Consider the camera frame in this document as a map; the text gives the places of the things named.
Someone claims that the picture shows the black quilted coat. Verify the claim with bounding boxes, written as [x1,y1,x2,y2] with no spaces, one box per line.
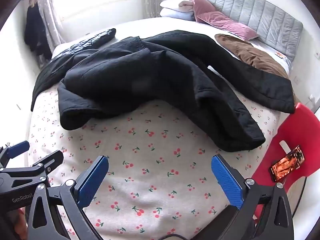
[57,30,295,152]

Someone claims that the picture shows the smartphone with lit screen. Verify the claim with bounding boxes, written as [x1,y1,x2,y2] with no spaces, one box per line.
[270,146,305,182]

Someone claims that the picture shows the black shiny puffer jacket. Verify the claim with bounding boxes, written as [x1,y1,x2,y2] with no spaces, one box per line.
[30,28,116,110]

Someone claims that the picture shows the red plastic stool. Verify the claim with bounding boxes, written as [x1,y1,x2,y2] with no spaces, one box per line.
[252,103,319,191]

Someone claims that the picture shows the cherry print blanket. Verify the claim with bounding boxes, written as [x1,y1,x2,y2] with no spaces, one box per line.
[26,84,282,240]

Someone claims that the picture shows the grey patterned curtain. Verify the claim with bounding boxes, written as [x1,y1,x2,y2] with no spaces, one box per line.
[37,0,65,52]

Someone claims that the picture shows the white bed sheet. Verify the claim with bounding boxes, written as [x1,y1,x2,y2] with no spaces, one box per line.
[51,16,292,75]

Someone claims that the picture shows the folded light blue blanket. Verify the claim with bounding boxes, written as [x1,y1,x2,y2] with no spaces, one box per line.
[159,8,195,21]

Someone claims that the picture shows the grey padded headboard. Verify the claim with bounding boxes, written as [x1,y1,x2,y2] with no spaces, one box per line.
[208,0,303,61]

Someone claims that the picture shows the folded white pink blanket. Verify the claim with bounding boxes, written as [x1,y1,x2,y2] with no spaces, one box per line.
[160,0,194,12]

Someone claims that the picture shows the pink velvet pillow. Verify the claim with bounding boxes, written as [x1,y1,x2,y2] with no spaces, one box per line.
[184,0,259,41]

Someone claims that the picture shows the dark clothes hanging on wall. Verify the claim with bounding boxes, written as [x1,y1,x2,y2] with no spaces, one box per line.
[24,0,52,60]

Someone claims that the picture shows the brown corduroy garment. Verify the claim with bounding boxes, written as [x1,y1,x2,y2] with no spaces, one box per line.
[215,34,289,79]

